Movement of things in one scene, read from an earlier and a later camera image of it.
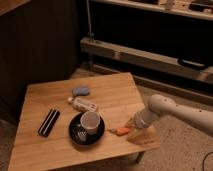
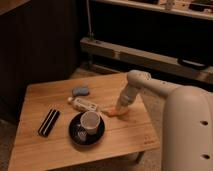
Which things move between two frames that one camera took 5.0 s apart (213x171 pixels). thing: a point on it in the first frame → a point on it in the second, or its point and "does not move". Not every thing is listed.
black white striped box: (49, 122) does not move
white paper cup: (90, 121) does not move
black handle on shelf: (193, 64) does not move
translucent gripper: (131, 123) → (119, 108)
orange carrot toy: (122, 131) → (113, 111)
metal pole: (89, 20) does not move
